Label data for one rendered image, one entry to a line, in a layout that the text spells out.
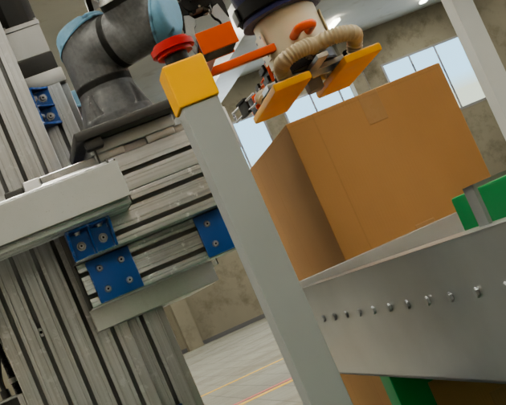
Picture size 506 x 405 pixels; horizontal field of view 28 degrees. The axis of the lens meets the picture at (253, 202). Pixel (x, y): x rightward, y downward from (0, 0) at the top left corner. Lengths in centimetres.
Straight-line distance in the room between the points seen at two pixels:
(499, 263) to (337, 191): 116
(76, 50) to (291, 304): 78
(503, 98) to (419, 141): 346
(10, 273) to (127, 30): 55
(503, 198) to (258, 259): 40
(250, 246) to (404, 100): 93
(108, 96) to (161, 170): 18
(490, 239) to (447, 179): 121
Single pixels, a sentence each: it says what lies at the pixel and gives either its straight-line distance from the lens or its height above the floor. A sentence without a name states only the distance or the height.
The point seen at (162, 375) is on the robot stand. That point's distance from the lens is 219.
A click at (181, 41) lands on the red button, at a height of 103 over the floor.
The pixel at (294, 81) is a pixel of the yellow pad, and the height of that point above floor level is 105.
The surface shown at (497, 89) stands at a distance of 579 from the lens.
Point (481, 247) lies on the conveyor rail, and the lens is 118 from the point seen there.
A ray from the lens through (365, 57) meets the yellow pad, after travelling 249.
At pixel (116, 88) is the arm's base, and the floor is 110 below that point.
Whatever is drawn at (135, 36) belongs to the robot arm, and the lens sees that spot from 199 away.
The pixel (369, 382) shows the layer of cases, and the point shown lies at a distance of 254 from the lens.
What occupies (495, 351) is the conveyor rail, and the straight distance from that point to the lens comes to 128.
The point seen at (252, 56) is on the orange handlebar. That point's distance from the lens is 254.
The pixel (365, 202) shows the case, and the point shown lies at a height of 71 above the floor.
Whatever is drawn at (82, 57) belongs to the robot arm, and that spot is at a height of 119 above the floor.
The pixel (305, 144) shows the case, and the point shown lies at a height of 88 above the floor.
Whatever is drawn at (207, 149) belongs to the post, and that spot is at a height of 86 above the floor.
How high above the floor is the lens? 64
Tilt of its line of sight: 4 degrees up
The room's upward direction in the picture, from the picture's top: 24 degrees counter-clockwise
